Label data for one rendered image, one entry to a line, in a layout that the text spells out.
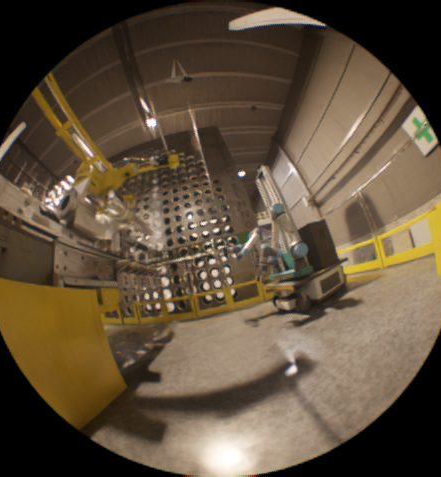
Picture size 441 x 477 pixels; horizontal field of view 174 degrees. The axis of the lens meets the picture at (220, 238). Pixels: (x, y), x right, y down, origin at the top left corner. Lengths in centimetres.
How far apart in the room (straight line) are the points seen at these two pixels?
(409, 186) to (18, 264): 761
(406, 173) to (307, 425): 658
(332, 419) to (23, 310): 98
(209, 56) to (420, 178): 969
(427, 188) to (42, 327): 718
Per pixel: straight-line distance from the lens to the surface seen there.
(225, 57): 923
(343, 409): 63
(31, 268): 111
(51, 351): 71
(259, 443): 58
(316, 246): 163
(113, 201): 146
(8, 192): 124
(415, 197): 658
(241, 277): 316
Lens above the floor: 53
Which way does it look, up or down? 16 degrees up
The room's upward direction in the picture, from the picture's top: 14 degrees counter-clockwise
